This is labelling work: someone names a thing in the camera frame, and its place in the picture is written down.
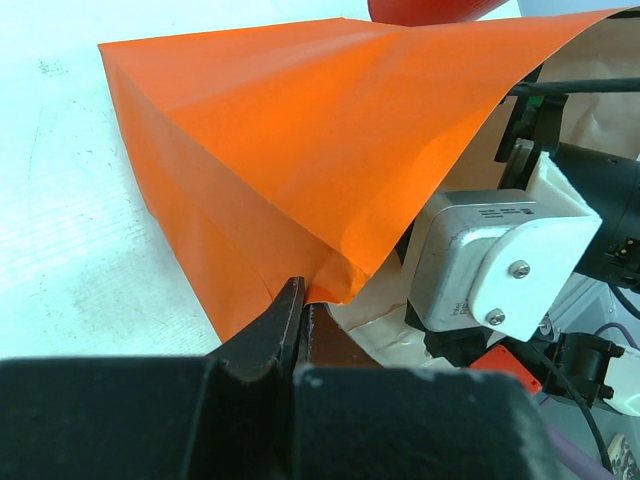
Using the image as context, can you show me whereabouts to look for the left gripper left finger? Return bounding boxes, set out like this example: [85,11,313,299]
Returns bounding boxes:
[206,277,306,383]

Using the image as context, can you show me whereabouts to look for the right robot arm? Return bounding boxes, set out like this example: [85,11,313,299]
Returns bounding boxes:
[405,94,639,416]

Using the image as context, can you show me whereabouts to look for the red cylindrical cup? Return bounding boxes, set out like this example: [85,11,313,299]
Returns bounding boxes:
[367,0,506,27]

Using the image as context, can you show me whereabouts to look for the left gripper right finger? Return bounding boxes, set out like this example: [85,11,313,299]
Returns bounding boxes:
[305,303,381,368]

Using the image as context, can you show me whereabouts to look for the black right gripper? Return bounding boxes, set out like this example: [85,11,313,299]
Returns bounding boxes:
[494,94,569,190]

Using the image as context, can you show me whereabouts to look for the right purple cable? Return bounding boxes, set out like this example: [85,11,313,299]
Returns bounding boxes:
[544,322,640,480]

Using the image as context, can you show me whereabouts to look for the orange paper bag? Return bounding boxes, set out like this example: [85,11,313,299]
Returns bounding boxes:
[100,10,639,341]

